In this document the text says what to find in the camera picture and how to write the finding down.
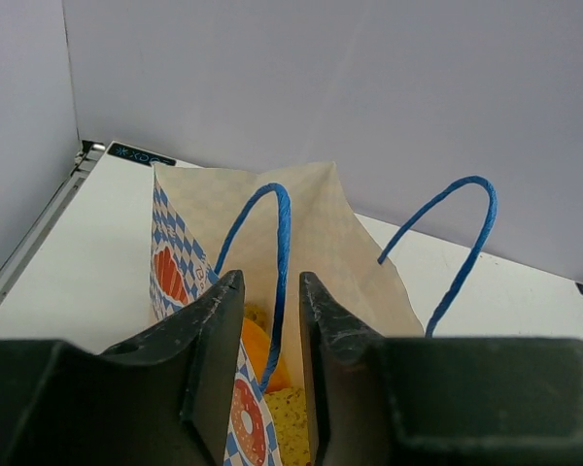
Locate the left black label sticker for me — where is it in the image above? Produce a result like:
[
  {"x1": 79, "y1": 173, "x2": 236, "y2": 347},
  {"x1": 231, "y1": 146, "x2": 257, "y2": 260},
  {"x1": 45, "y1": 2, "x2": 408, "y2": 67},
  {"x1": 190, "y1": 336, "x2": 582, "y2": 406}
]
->
[{"x1": 107, "y1": 142, "x2": 177, "y2": 166}]

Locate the heart toast slice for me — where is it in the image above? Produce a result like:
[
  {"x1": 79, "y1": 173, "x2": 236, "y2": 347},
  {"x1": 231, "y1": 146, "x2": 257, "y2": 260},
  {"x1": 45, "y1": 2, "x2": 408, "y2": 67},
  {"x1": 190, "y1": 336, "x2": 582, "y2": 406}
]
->
[
  {"x1": 244, "y1": 302, "x2": 269, "y2": 332},
  {"x1": 265, "y1": 387, "x2": 311, "y2": 466}
]

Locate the orange oval bread roll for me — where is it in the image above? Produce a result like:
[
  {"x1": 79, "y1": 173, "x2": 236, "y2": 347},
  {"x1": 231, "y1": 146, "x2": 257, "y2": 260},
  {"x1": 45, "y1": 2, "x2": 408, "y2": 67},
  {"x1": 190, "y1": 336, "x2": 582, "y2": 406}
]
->
[{"x1": 241, "y1": 317, "x2": 292, "y2": 393}]

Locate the paper bread bag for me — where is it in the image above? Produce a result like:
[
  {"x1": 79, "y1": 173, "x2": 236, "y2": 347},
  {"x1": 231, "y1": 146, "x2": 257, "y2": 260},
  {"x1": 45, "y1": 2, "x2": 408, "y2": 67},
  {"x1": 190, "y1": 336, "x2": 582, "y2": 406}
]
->
[{"x1": 149, "y1": 161, "x2": 499, "y2": 466}]

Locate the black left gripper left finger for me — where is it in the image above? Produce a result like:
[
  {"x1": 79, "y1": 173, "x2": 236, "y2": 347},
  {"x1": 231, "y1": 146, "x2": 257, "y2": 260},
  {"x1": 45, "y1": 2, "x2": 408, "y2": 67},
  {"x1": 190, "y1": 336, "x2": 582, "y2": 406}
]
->
[{"x1": 0, "y1": 271, "x2": 245, "y2": 465}]

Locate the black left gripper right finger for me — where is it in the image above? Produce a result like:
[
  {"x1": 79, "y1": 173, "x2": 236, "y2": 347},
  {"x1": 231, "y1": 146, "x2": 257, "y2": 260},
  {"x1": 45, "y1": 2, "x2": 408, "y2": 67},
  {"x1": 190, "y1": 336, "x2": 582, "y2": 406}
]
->
[{"x1": 299, "y1": 272, "x2": 583, "y2": 465}]

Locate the aluminium frame rail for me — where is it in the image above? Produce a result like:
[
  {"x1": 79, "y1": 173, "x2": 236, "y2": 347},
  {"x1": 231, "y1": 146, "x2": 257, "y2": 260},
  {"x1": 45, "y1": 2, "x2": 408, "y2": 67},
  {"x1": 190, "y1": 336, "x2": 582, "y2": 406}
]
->
[{"x1": 0, "y1": 141, "x2": 107, "y2": 306}]

